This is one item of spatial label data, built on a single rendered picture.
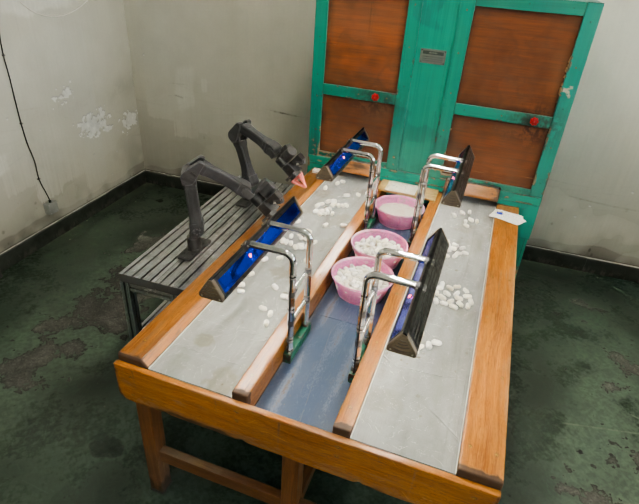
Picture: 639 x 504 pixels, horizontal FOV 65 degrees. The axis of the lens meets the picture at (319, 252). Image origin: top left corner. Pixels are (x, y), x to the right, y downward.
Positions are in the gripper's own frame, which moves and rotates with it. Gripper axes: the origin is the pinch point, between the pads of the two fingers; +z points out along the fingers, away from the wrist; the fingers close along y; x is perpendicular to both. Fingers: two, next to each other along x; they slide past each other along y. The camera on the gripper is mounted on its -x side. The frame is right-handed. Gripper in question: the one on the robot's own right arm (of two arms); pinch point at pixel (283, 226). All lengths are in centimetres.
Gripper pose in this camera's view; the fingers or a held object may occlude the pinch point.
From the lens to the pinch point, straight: 232.2
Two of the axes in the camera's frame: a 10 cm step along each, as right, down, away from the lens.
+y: 3.4, -4.8, 8.1
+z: 6.9, 7.1, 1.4
